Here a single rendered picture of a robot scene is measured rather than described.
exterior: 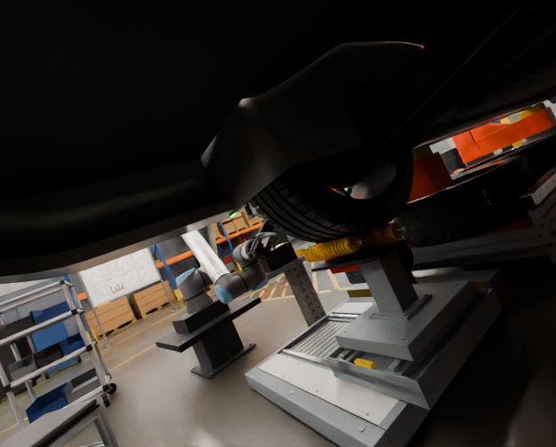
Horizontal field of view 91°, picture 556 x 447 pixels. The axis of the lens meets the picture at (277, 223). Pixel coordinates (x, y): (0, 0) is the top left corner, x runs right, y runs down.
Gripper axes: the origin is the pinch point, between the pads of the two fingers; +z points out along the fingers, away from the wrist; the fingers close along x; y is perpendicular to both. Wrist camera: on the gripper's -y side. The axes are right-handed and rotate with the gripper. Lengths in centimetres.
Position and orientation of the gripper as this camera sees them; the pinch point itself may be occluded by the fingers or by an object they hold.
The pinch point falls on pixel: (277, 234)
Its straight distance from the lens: 103.3
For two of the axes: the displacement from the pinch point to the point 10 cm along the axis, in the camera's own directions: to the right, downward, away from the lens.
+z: 4.7, -2.5, -8.5
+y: -2.6, 8.8, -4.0
